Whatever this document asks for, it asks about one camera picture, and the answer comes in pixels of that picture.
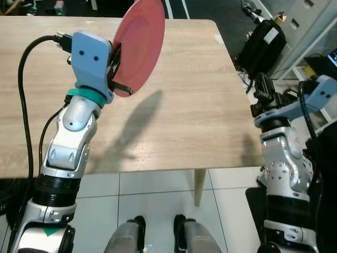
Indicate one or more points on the black bag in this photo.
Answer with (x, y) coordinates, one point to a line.
(263, 47)

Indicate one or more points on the grey robot right leg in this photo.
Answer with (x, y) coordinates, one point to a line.
(197, 237)

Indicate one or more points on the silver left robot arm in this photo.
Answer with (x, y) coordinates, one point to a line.
(66, 153)

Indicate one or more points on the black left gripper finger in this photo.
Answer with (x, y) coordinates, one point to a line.
(115, 57)

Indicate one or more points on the light wooden table leg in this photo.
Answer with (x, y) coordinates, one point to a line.
(200, 187)

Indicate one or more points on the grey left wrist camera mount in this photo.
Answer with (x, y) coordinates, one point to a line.
(90, 60)

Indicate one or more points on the white cabinet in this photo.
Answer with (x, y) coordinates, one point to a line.
(305, 21)

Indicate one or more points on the grey robot left leg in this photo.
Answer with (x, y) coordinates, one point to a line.
(124, 237)

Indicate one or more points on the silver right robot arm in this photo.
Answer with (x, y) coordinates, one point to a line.
(284, 163)

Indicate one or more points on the black round base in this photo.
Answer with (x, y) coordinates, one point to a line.
(13, 195)

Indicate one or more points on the red plate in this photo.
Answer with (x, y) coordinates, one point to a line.
(142, 42)

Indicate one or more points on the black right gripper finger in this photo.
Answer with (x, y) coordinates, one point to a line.
(267, 88)
(258, 88)

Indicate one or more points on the black laptop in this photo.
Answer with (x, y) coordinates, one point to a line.
(321, 66)

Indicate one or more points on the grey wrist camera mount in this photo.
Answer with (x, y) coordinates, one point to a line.
(318, 95)
(90, 60)

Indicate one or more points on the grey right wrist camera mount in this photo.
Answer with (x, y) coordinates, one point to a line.
(318, 95)

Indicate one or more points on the grey robot leg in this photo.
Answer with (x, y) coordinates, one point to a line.
(124, 237)
(197, 237)

